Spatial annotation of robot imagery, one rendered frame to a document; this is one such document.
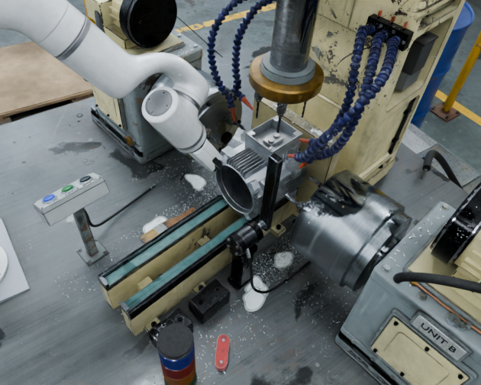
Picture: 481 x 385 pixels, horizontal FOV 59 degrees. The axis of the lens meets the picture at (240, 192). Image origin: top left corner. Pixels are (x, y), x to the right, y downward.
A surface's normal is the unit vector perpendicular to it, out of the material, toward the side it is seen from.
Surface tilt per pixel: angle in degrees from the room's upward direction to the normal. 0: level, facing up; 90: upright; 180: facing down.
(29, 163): 0
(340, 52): 90
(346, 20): 90
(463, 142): 0
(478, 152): 0
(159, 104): 30
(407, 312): 89
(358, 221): 24
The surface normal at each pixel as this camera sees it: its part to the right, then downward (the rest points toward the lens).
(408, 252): 0.06, -0.66
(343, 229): -0.45, -0.14
